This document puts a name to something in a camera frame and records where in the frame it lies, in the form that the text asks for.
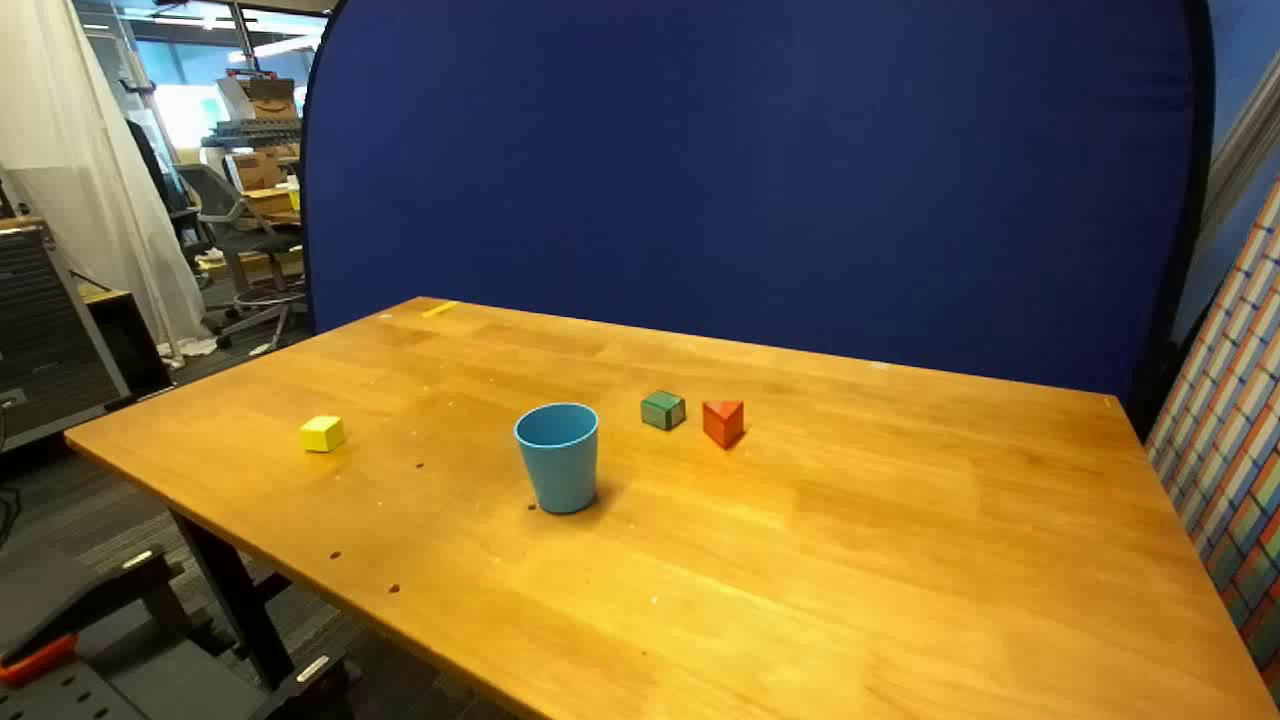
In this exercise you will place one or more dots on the yellow block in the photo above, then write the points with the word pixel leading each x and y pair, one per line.
pixel 321 433

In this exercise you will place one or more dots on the black office chair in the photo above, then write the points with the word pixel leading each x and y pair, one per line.
pixel 224 246

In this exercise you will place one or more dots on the blue plastic cup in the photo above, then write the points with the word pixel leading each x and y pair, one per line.
pixel 558 462

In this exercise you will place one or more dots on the white curtain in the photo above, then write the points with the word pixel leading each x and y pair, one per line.
pixel 100 147

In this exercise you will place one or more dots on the black equipment cabinet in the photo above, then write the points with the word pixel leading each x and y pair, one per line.
pixel 44 335

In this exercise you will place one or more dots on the red cube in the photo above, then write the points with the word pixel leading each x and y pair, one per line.
pixel 721 420

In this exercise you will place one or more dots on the blue fabric backdrop screen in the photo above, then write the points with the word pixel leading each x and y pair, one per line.
pixel 747 174

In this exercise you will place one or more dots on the black table leg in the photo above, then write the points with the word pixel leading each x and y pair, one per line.
pixel 243 602

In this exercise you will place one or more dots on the cluttered storage shelf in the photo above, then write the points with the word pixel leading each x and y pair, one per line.
pixel 267 135

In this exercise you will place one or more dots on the green block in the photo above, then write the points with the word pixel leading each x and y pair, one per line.
pixel 661 408

